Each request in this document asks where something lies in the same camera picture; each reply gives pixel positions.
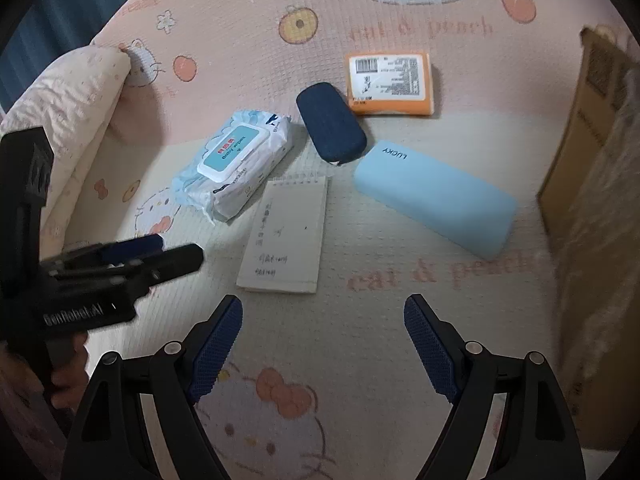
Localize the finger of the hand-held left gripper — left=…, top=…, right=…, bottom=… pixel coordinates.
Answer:
left=107, top=242, right=205, bottom=301
left=65, top=232, right=165, bottom=263

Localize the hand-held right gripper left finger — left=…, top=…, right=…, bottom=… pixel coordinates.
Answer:
left=62, top=295, right=244, bottom=480

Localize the brown cardboard box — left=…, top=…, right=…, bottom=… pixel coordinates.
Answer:
left=536, top=25, right=640, bottom=453

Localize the dark blue curtain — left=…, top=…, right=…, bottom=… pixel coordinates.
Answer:
left=0, top=0, right=136, bottom=96

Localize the white spiral notepad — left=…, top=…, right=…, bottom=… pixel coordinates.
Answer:
left=236, top=174, right=331, bottom=295

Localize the pink cat print bed sheet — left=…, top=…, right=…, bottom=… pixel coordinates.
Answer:
left=30, top=0, right=631, bottom=480

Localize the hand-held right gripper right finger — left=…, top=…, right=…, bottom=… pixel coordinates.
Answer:
left=404, top=294, right=586, bottom=480

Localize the person's left hand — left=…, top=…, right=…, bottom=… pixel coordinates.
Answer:
left=47, top=330, right=92, bottom=403

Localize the light blue glasses case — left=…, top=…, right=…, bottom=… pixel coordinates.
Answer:
left=353, top=139, right=518, bottom=260

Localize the orange and white box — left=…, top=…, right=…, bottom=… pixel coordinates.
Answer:
left=347, top=50, right=435, bottom=118

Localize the white wet wipes pack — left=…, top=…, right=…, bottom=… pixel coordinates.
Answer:
left=171, top=108, right=293, bottom=223

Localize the dark blue glasses case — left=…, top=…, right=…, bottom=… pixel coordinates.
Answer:
left=295, top=81, right=368, bottom=167

